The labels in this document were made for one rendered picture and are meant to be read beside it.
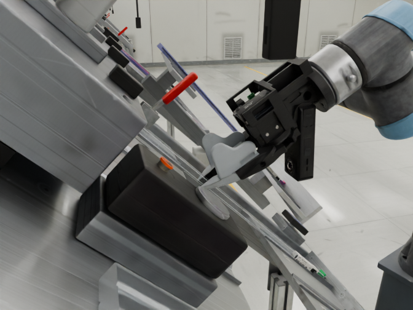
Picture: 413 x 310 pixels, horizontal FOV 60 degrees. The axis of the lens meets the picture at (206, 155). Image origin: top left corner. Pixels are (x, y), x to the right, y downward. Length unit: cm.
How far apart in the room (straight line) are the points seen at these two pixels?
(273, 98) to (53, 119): 33
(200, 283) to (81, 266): 7
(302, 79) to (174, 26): 761
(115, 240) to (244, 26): 836
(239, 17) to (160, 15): 175
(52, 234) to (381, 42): 46
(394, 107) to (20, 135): 50
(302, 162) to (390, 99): 15
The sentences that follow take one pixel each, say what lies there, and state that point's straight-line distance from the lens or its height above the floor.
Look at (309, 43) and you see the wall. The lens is 923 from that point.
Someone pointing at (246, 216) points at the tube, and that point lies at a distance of 55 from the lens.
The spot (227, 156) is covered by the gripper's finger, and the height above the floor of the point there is 100.
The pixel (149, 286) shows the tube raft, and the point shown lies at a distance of 17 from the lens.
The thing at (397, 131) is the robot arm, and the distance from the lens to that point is 61.
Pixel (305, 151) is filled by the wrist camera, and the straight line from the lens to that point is 52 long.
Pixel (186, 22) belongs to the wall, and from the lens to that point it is 812.
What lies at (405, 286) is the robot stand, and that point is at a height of 52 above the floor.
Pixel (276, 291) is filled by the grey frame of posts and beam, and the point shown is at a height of 62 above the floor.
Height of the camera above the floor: 118
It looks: 22 degrees down
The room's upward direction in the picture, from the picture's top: straight up
